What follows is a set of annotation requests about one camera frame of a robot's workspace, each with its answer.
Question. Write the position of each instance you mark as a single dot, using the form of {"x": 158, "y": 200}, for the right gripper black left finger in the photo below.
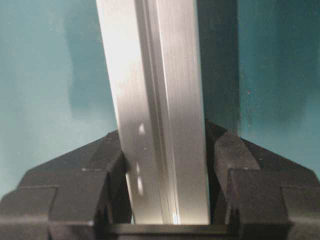
{"x": 72, "y": 197}

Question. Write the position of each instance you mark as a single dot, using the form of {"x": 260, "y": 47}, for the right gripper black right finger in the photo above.
{"x": 261, "y": 195}

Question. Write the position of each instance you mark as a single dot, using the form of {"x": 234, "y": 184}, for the silver aluminium extrusion rail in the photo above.
{"x": 152, "y": 54}

